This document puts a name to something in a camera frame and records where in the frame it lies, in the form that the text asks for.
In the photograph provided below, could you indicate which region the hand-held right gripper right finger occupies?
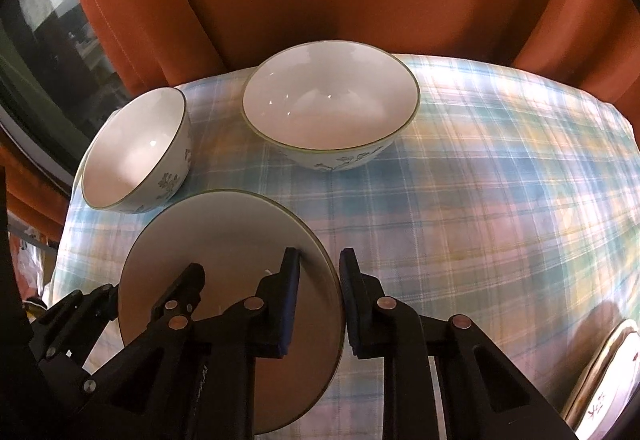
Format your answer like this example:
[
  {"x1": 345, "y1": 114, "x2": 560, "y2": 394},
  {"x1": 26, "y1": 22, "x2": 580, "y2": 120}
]
[{"x1": 339, "y1": 247, "x2": 576, "y2": 440}]

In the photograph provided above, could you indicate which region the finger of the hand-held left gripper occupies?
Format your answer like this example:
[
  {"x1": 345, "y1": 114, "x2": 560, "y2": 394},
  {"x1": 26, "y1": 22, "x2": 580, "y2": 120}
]
[
  {"x1": 150, "y1": 262, "x2": 206, "y2": 321},
  {"x1": 47, "y1": 284, "x2": 120, "y2": 321}
]

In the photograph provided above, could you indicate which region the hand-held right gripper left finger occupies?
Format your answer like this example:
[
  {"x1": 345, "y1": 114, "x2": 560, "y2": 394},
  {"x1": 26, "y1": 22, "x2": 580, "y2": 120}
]
[{"x1": 82, "y1": 247, "x2": 301, "y2": 440}]

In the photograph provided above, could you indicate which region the white bowl with grey floral print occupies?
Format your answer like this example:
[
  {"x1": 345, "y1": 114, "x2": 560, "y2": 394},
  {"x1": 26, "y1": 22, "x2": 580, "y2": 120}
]
[
  {"x1": 119, "y1": 190, "x2": 347, "y2": 436},
  {"x1": 242, "y1": 40, "x2": 421, "y2": 172},
  {"x1": 81, "y1": 87, "x2": 195, "y2": 215}
]

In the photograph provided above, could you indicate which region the scalloped plate with yellow flowers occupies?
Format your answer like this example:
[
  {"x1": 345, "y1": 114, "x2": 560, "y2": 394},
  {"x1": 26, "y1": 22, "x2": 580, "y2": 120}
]
[{"x1": 562, "y1": 317, "x2": 640, "y2": 440}]

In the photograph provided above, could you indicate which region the small dish with purple flowers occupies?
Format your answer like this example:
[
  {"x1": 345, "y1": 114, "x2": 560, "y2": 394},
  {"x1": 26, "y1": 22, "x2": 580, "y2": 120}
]
[{"x1": 575, "y1": 335, "x2": 640, "y2": 440}]

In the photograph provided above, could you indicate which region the plaid tablecloth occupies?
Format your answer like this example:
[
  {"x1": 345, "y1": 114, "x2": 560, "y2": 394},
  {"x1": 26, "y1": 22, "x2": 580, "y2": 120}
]
[{"x1": 42, "y1": 52, "x2": 640, "y2": 440}]

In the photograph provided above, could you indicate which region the dark glass door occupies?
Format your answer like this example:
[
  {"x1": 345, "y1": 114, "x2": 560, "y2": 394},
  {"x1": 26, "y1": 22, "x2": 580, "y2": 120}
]
[{"x1": 0, "y1": 0, "x2": 126, "y2": 191}]

